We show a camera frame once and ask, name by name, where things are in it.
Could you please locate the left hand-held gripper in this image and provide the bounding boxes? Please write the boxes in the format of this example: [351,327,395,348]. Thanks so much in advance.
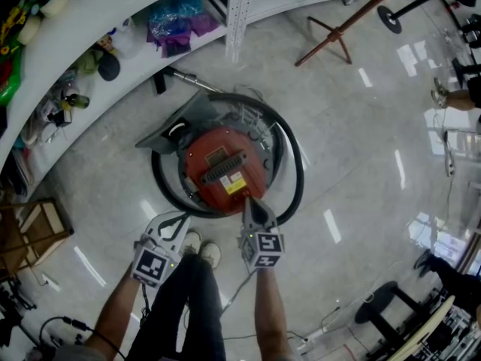
[129,212,192,290]

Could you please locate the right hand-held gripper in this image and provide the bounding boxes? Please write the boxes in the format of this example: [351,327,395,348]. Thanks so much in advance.
[236,196,286,275]

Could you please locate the red vacuum cleaner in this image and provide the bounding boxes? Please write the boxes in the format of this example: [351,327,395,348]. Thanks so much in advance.
[134,65,306,226]

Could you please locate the person's right forearm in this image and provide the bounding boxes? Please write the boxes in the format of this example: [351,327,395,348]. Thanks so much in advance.
[254,267,295,361]

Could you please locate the person's left forearm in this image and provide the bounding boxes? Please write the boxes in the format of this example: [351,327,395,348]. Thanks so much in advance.
[83,276,163,356]

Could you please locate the person's left white shoe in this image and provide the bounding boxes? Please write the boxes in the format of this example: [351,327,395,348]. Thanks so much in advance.
[180,229,203,257]

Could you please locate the person's white shoe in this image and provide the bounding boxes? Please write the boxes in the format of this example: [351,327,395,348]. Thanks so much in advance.
[180,229,203,257]
[198,241,223,271]

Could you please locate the person's right white shoe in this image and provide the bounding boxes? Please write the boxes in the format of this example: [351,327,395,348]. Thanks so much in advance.
[198,241,223,271]

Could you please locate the person's black trousers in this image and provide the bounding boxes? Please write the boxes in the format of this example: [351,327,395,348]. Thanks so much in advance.
[129,252,227,361]

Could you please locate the white power strip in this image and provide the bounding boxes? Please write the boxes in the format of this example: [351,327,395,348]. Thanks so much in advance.
[443,129,456,178]
[298,331,328,347]

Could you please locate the wooden crate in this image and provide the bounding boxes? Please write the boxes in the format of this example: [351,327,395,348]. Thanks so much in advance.
[0,197,74,278]

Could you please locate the person's light grey shirt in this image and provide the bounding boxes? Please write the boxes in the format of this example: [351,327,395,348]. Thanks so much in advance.
[52,343,127,361]

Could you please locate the small black box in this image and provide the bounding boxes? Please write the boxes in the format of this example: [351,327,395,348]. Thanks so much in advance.
[47,109,74,128]

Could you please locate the black round stool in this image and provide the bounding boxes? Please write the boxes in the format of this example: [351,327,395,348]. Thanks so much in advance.
[355,280,444,357]

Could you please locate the green cloth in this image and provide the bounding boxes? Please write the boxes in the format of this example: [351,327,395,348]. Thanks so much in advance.
[73,49,104,77]

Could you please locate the translucent plastic jug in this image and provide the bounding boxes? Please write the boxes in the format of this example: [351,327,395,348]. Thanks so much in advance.
[112,17,146,60]

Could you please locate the small labelled bottle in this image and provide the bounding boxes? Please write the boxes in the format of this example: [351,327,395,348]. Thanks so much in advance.
[95,28,118,56]

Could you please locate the round wooden table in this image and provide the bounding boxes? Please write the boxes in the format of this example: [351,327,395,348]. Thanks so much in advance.
[390,295,458,361]

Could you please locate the purple and blue plastic bag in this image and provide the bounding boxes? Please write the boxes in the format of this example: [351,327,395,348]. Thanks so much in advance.
[146,0,221,58]

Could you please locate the wooden coat rack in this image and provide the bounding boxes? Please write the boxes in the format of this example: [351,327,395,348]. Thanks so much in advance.
[295,0,419,68]

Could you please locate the white metal shelving unit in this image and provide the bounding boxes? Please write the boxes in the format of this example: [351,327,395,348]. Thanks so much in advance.
[0,0,388,202]

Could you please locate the green snack packet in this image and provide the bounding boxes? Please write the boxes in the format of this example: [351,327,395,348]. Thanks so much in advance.
[0,45,24,107]

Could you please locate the sunflower pot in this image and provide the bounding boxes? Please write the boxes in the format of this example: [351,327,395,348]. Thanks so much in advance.
[0,5,43,47]

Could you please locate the black coat rack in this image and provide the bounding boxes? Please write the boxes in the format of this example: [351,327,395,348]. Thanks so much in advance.
[377,0,467,35]

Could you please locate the grey cable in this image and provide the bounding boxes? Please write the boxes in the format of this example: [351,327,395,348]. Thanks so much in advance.
[219,268,261,317]

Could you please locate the black cable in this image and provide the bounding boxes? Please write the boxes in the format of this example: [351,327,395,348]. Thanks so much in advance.
[38,315,126,361]

